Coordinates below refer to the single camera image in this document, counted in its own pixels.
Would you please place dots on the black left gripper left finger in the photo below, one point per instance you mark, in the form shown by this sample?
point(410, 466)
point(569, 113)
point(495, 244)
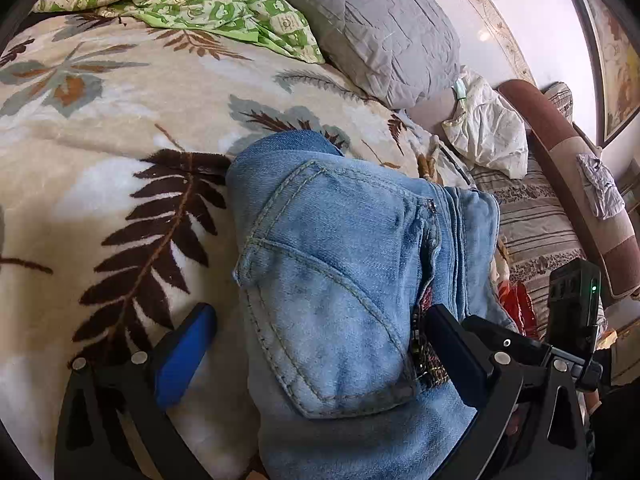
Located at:
point(90, 442)

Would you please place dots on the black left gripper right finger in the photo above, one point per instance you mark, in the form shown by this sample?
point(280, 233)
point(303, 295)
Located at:
point(527, 423)

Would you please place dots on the blue denim jeans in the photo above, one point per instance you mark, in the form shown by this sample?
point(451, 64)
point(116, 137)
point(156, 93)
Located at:
point(334, 254)

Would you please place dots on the red plastic packet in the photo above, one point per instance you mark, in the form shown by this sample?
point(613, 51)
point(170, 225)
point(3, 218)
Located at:
point(515, 299)

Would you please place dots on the brown striped bedsheet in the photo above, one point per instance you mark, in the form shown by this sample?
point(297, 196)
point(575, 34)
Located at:
point(535, 236)

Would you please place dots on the grey crumpled rag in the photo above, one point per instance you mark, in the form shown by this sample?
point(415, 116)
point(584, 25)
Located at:
point(603, 196)

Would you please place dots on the cream crumpled cloth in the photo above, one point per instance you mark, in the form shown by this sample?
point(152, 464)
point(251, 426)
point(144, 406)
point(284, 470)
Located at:
point(485, 129)

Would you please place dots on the beige leaf-print fleece blanket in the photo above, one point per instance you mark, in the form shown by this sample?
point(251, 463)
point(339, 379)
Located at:
point(115, 138)

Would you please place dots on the grey quilted pillow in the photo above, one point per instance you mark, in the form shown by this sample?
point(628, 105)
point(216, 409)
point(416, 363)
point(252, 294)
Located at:
point(400, 52)

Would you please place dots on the framed wall picture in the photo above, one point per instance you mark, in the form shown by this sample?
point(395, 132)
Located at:
point(615, 68)

